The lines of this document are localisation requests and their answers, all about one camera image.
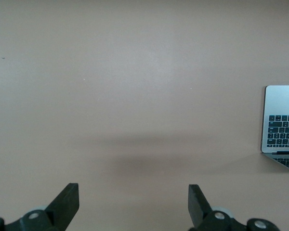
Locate silver grey laptop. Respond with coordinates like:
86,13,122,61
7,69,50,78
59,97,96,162
260,85,289,174

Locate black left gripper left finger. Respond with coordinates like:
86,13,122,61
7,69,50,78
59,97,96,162
0,182,79,231

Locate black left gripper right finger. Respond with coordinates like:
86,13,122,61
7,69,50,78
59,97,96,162
188,184,280,231

